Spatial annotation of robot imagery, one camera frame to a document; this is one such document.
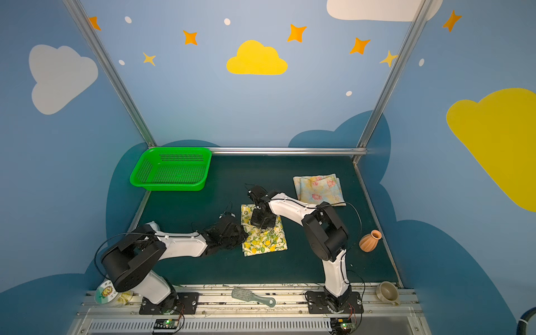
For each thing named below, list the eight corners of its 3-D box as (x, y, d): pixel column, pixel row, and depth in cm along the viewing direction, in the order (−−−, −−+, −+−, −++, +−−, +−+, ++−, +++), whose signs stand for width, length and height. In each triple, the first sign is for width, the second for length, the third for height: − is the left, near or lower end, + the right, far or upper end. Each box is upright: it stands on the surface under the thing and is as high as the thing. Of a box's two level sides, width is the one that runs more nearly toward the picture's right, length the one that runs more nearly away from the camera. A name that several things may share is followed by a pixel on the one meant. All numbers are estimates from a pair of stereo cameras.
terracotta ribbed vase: (359, 253, 88) (371, 242, 79) (356, 241, 91) (367, 229, 82) (371, 253, 88) (384, 242, 79) (367, 241, 91) (379, 229, 82)
